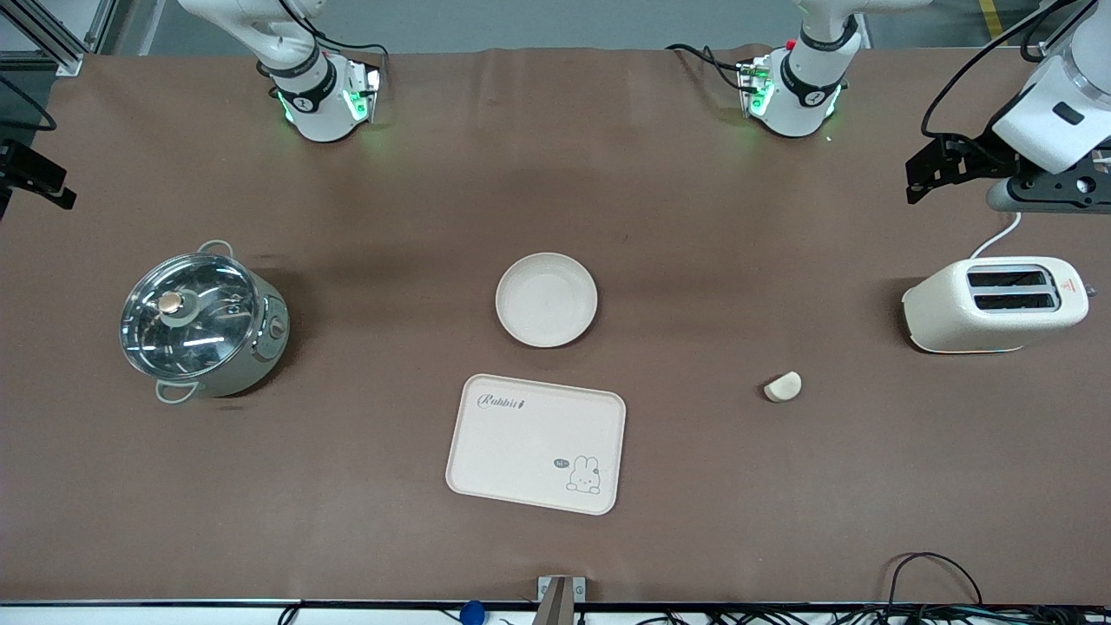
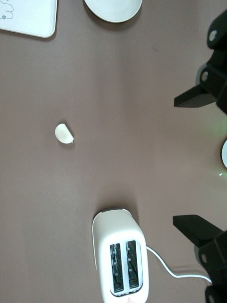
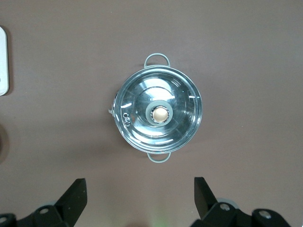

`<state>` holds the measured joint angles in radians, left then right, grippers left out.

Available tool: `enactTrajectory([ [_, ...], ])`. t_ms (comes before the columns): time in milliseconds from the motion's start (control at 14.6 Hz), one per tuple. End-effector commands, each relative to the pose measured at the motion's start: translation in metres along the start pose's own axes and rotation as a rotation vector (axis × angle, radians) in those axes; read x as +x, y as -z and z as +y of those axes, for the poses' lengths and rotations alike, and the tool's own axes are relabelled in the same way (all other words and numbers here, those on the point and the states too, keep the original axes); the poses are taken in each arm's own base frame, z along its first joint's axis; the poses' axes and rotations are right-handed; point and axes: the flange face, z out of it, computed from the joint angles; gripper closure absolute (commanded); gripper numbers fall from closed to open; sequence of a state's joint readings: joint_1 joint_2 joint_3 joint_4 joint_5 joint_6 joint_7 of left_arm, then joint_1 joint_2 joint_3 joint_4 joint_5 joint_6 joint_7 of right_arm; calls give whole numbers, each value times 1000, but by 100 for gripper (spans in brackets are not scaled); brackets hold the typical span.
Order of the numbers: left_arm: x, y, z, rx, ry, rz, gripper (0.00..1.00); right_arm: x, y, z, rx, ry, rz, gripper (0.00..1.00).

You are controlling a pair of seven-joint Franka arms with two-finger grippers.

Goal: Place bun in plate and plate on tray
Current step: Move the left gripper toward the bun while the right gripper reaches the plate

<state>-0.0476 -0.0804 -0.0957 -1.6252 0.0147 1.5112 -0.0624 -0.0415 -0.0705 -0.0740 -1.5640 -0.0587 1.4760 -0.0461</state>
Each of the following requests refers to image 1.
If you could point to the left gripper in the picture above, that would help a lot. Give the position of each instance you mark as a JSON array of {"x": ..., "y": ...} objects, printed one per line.
[{"x": 979, "y": 154}]

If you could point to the white half-moon bun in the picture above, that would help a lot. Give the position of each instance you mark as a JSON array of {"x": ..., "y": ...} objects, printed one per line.
[{"x": 784, "y": 387}]

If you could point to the round cream plate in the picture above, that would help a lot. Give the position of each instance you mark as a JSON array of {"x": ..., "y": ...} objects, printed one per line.
[{"x": 547, "y": 299}]

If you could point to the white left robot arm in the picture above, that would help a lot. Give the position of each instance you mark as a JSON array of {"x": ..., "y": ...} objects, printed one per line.
[{"x": 798, "y": 95}]

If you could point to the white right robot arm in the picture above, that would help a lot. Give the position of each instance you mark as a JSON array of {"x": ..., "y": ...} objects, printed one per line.
[{"x": 317, "y": 104}]

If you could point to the cream rabbit print tray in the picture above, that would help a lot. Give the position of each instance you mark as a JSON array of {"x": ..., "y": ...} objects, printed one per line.
[{"x": 521, "y": 451}]

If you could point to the cream two-slot toaster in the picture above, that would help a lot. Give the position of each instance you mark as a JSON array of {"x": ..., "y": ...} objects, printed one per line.
[{"x": 955, "y": 317}]

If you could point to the glass pot lid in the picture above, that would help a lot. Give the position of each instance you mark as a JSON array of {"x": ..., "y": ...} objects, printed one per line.
[{"x": 200, "y": 334}]

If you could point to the grey electric cooking pot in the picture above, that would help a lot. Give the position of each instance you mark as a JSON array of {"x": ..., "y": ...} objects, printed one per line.
[{"x": 252, "y": 356}]

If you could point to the brown table mat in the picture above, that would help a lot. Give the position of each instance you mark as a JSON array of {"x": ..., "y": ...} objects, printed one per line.
[{"x": 781, "y": 521}]

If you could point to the small blue round object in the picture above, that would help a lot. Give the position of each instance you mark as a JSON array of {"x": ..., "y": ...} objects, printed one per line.
[{"x": 471, "y": 614}]

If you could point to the aluminium frame post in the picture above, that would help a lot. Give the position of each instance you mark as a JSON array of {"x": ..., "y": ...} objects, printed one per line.
[
  {"x": 1053, "y": 50},
  {"x": 52, "y": 48}
]

